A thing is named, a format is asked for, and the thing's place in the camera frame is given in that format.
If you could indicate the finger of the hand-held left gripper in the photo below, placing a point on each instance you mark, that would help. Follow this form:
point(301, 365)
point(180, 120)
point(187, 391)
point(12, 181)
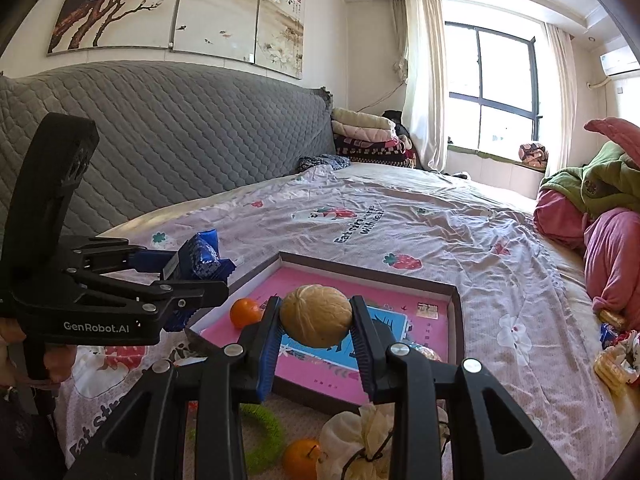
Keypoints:
point(200, 294)
point(150, 261)

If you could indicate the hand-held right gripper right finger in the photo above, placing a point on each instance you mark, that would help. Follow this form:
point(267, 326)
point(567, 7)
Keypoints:
point(362, 350)

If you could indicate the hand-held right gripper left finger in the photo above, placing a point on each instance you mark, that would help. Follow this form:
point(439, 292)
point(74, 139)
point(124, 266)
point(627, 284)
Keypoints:
point(270, 350)

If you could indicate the blue snack packet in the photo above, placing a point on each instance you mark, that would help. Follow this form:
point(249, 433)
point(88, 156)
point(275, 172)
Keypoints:
point(200, 257)

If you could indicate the small orange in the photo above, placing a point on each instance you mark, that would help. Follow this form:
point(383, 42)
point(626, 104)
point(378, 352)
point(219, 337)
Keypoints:
point(245, 312)

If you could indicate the walnut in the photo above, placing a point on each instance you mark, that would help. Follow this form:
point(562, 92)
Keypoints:
point(315, 315)

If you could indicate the plastic toy egg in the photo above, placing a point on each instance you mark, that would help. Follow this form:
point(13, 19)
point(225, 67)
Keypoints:
point(427, 352)

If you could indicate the grey shallow cardboard box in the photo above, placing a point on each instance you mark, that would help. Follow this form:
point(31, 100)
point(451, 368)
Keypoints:
point(370, 272)

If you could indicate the orange with stem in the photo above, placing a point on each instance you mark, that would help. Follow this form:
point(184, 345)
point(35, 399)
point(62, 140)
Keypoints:
point(300, 460)

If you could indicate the person's left hand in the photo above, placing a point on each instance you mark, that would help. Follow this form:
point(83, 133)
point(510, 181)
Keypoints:
point(60, 362)

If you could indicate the pink printed book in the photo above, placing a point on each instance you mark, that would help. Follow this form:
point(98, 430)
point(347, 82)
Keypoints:
point(325, 280)

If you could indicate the grey quilted headboard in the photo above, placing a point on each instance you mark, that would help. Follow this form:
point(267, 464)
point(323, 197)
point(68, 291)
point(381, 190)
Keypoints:
point(175, 135)

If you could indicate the dark floral cloth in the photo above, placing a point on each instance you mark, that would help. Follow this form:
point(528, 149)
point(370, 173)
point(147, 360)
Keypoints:
point(322, 162)

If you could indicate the dark checkered folded blanket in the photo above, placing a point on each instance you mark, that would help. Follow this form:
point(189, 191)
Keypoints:
point(370, 152)

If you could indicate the pink folded blanket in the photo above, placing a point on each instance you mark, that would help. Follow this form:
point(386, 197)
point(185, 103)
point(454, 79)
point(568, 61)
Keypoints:
point(365, 134)

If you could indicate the cream folded blanket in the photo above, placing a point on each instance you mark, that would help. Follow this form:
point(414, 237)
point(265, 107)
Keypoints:
point(362, 119)

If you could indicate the yellow wafer packet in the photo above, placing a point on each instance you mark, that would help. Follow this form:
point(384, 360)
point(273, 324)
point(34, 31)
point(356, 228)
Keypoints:
point(607, 367)

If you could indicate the small blue packet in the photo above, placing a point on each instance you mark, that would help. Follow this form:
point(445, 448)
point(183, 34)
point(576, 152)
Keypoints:
point(610, 337)

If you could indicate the yellow snack bar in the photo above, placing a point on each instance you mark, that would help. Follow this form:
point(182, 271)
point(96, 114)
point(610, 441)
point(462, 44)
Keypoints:
point(612, 319)

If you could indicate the yellow snack wrappers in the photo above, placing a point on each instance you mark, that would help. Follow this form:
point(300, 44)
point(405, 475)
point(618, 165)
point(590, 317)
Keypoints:
point(631, 355)

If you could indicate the white curtain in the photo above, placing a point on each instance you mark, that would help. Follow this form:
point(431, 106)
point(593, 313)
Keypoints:
point(425, 85)
point(557, 100)

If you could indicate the green blanket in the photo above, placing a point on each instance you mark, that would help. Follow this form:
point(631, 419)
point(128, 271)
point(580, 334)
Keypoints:
point(590, 185)

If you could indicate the window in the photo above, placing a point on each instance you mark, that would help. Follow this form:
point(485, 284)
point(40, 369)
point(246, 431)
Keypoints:
point(495, 85)

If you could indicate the long pink cushion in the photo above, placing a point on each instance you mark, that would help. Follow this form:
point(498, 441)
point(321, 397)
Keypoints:
point(620, 135)

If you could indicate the white air conditioner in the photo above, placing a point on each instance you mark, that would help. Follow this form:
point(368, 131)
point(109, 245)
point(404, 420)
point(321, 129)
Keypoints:
point(622, 62)

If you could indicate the floral wall painting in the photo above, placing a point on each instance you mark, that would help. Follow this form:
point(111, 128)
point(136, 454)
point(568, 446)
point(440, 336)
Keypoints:
point(150, 5)

